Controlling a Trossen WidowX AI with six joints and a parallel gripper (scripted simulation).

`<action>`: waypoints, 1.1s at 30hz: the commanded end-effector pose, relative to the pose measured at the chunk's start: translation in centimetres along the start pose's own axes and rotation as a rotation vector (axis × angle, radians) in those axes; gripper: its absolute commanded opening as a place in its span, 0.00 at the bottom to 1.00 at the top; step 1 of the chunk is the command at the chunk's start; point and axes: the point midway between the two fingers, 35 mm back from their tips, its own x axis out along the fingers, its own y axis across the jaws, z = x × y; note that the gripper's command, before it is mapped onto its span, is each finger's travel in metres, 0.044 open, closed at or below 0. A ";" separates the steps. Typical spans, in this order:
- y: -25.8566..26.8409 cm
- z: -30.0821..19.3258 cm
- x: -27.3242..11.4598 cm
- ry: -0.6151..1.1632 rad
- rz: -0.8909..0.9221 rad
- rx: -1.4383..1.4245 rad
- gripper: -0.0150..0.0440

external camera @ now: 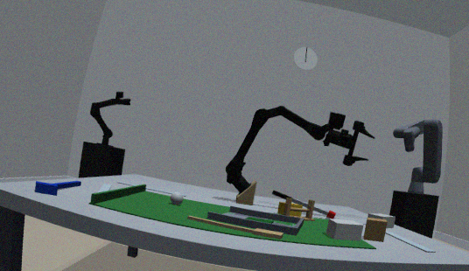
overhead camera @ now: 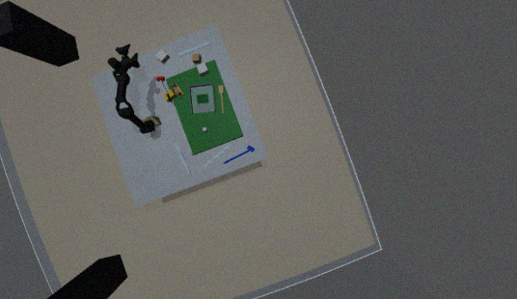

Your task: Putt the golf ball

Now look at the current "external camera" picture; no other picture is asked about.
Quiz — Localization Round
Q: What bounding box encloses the green flat mat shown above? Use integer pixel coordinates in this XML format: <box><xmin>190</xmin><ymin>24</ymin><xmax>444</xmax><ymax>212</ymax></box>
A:
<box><xmin>89</xmin><ymin>191</ymin><xmax>376</xmax><ymax>249</ymax></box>

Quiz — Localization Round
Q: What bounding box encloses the white golf ball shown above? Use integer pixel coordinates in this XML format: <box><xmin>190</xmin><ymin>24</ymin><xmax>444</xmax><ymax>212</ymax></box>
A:
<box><xmin>170</xmin><ymin>191</ymin><xmax>183</xmax><ymax>205</ymax></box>

